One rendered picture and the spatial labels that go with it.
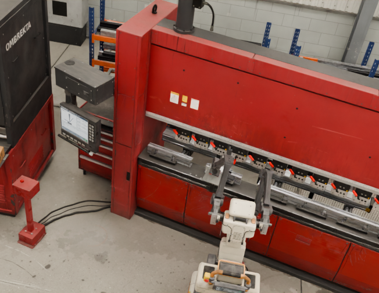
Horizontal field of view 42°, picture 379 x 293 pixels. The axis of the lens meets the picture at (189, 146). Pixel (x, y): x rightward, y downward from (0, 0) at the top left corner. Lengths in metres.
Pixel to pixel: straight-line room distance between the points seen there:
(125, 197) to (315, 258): 2.13
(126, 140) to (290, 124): 1.66
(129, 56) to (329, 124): 1.86
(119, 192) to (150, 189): 0.36
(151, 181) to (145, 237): 0.66
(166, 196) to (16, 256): 1.67
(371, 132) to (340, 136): 0.26
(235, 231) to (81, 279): 1.79
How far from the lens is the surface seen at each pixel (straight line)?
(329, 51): 9.01
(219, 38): 4.57
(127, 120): 4.94
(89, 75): 4.50
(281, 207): 5.02
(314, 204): 5.04
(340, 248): 5.20
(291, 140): 4.64
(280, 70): 4.31
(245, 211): 4.21
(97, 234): 5.67
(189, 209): 5.43
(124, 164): 5.29
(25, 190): 5.06
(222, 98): 4.61
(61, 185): 6.24
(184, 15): 4.49
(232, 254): 4.57
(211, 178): 4.95
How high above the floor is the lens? 4.25
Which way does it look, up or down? 38 degrees down
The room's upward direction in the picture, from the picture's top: 9 degrees clockwise
